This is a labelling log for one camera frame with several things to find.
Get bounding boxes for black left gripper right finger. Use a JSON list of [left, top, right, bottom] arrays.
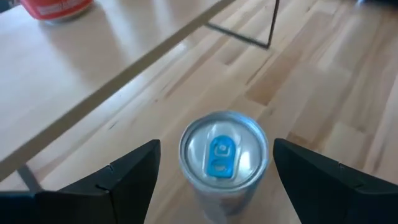
[[272, 138, 398, 224]]

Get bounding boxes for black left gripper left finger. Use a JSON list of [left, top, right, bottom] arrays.
[[0, 139, 162, 224]]

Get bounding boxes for blue silver Red Bull can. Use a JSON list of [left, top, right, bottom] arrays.
[[178, 110, 270, 224]]

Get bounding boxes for wooden shelf black wire legs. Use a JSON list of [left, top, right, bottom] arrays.
[[0, 0, 280, 192]]

